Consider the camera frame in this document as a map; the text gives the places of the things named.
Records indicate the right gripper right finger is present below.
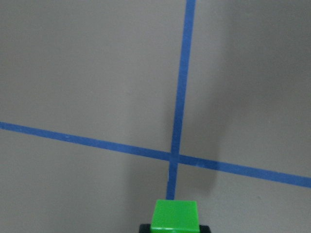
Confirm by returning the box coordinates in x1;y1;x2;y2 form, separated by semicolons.
199;225;211;233

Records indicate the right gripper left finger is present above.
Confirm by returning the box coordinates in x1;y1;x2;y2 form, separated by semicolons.
138;224;151;233

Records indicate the green toy block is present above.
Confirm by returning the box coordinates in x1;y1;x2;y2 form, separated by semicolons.
151;200;200;233

